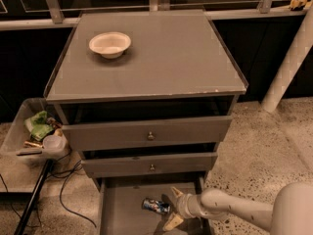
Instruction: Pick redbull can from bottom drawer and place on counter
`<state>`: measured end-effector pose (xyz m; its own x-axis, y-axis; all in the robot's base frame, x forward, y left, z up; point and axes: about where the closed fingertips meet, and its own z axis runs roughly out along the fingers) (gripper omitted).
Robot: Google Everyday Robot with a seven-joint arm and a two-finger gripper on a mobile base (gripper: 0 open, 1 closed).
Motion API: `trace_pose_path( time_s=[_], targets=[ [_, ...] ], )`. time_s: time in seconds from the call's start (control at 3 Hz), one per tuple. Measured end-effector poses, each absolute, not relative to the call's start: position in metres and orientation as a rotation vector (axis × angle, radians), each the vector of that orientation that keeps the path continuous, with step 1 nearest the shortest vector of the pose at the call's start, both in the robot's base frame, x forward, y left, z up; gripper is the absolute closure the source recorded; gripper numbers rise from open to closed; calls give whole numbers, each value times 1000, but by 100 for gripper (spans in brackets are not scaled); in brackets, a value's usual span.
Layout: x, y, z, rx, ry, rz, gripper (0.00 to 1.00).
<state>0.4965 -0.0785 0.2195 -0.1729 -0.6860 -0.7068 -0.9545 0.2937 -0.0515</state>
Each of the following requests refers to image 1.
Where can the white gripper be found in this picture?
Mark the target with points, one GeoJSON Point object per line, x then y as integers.
{"type": "Point", "coordinates": [184, 206]}

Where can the blue silver redbull can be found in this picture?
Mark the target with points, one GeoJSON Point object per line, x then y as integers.
{"type": "Point", "coordinates": [156, 206]}

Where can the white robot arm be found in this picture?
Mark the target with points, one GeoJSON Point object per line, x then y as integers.
{"type": "Point", "coordinates": [291, 213]}

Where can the brass middle drawer knob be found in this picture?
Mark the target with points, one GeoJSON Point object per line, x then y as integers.
{"type": "Point", "coordinates": [152, 168]}

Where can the brass drawer knob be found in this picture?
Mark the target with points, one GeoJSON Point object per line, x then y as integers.
{"type": "Point", "coordinates": [152, 168]}
{"type": "Point", "coordinates": [150, 136]}

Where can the grey middle drawer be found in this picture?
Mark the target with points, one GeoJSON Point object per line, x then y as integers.
{"type": "Point", "coordinates": [129, 166]}

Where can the grey drawer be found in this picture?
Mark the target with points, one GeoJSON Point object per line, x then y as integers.
{"type": "Point", "coordinates": [133, 134]}
{"type": "Point", "coordinates": [129, 166]}
{"type": "Point", "coordinates": [122, 212]}

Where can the grey bottom drawer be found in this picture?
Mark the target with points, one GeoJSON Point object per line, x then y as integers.
{"type": "Point", "coordinates": [122, 212]}

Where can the brass top drawer knob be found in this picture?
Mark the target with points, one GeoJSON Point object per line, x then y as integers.
{"type": "Point", "coordinates": [150, 136]}

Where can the grey top drawer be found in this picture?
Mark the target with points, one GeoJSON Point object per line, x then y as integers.
{"type": "Point", "coordinates": [133, 134]}

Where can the grey drawer cabinet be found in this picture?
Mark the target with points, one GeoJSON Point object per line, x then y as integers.
{"type": "Point", "coordinates": [176, 67]}

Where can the golden can in bin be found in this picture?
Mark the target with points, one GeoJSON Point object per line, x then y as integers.
{"type": "Point", "coordinates": [30, 144]}

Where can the clear plastic cup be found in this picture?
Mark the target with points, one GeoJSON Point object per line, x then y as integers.
{"type": "Point", "coordinates": [54, 142]}

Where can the black pole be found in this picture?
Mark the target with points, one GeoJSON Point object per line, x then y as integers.
{"type": "Point", "coordinates": [33, 198]}

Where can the green snack bag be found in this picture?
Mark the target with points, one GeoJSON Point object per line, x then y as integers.
{"type": "Point", "coordinates": [37, 126]}

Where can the clear plastic storage bin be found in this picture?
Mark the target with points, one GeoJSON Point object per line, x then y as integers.
{"type": "Point", "coordinates": [13, 143]}

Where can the white paper bowl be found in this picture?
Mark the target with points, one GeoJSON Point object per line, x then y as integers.
{"type": "Point", "coordinates": [110, 45]}

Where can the yellow object on railing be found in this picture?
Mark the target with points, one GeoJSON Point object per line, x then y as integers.
{"type": "Point", "coordinates": [298, 5]}

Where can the white support post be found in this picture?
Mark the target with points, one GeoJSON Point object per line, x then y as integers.
{"type": "Point", "coordinates": [300, 47]}

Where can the metal railing frame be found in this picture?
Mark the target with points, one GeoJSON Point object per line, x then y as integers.
{"type": "Point", "coordinates": [37, 14]}

